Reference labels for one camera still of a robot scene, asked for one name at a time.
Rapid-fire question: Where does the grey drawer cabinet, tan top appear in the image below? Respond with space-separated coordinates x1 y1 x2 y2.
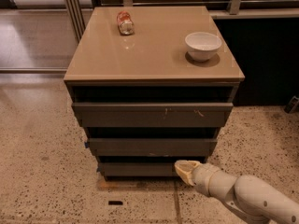
63 6 246 182

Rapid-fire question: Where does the dark floor outlet box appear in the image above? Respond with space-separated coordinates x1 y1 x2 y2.
284 96 299 114

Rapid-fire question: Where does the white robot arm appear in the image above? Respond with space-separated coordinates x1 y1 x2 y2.
175 160 299 224

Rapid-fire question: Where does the grey drawer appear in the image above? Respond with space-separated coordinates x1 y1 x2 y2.
72 103 233 128
98 162 178 177
87 138 217 157

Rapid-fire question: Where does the clear bottle, red label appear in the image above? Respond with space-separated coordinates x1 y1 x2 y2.
117 11 134 35

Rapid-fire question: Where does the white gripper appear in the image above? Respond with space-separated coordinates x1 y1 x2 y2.
175 160 220 197

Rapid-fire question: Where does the white ceramic bowl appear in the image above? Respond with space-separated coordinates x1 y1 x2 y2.
185 32 222 62

